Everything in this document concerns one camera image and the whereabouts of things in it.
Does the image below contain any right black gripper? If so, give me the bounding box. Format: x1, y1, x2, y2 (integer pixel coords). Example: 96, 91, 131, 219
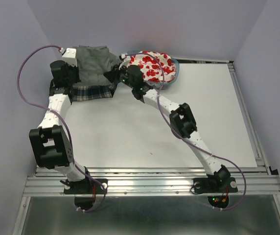
104, 62, 135, 89

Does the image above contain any navy plaid skirt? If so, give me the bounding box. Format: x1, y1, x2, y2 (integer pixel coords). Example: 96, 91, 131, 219
72, 84, 117, 101

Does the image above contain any grey skirt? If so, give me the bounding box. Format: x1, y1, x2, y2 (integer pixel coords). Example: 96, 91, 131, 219
75, 46, 120, 86

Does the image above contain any red floral white skirt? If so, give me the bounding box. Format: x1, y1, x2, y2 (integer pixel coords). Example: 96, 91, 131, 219
128, 51, 171, 82

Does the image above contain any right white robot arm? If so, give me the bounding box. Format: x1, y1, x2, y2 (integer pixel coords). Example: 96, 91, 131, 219
104, 65, 231, 191

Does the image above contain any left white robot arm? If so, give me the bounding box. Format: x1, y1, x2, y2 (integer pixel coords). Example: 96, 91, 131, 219
29, 60, 92, 193

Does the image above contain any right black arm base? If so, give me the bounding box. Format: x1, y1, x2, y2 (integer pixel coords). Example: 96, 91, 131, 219
190, 177, 238, 210

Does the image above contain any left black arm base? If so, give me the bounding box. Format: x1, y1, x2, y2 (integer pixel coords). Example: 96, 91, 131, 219
60, 178, 108, 213

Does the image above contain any teal laundry basket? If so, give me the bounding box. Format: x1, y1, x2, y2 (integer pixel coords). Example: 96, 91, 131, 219
149, 57, 180, 90

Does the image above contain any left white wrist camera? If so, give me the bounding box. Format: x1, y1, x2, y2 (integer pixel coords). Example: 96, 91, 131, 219
62, 48, 78, 67

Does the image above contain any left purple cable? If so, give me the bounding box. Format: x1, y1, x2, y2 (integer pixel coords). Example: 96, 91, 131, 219
16, 45, 108, 213

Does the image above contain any aluminium frame rail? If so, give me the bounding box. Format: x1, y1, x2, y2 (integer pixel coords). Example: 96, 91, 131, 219
23, 167, 280, 197

